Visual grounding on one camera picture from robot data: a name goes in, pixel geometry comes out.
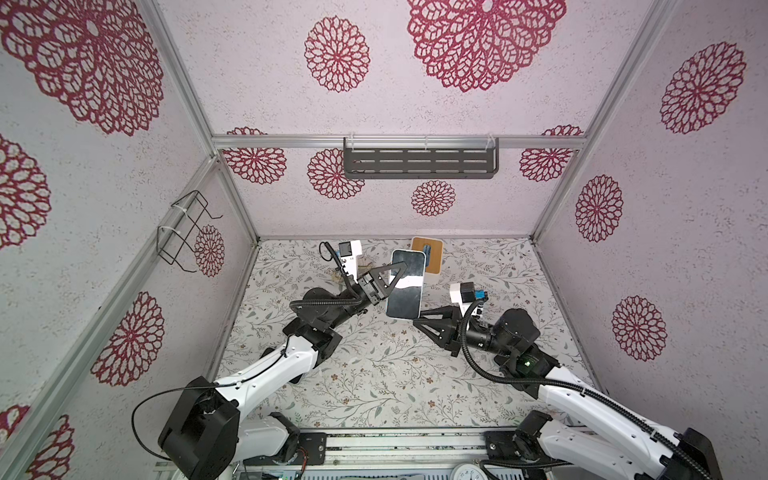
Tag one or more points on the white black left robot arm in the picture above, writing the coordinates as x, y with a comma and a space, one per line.
207, 430

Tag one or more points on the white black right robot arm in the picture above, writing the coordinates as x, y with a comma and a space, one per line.
620, 443

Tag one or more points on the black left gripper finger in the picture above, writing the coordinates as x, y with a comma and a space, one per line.
389, 286
390, 272

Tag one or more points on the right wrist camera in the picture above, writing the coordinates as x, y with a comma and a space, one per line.
464, 294

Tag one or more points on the clear plastic bag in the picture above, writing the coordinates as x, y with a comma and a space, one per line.
341, 277

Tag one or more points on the aluminium front rail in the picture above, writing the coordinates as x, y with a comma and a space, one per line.
362, 450

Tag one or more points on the grey slotted wall shelf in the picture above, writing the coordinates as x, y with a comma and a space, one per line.
424, 163

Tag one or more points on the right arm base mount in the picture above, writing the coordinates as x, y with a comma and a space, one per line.
520, 447

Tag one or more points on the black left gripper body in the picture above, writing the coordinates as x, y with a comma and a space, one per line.
370, 289

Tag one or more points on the black wire wall basket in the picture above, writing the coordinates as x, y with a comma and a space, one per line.
193, 243

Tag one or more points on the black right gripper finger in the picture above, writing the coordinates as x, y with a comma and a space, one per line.
449, 311
442, 332

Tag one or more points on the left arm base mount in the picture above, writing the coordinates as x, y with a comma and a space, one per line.
300, 447

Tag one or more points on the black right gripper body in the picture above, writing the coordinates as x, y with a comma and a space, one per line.
478, 341

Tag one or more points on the white wooden-top tissue box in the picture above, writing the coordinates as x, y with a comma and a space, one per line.
433, 250

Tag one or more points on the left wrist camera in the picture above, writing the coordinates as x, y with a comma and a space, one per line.
349, 252

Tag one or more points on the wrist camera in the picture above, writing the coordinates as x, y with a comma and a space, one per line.
464, 294
349, 252

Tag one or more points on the round white gauge dial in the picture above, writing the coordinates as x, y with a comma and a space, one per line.
467, 471

